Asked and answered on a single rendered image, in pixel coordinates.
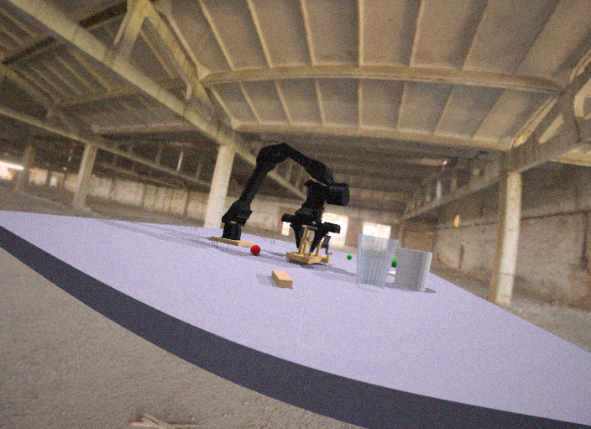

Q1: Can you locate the white cup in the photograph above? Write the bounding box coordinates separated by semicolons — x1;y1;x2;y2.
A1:
395;248;432;291

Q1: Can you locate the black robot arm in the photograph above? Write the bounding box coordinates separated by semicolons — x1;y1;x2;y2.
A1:
220;142;350;240

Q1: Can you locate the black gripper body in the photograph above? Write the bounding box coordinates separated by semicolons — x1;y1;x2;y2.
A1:
281;200;341;234

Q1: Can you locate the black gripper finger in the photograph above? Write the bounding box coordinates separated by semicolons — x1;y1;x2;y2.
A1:
311;230;330;253
290;225;305;248

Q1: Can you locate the clear plastic cup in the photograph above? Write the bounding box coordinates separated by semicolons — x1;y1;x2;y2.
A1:
356;233;399;292

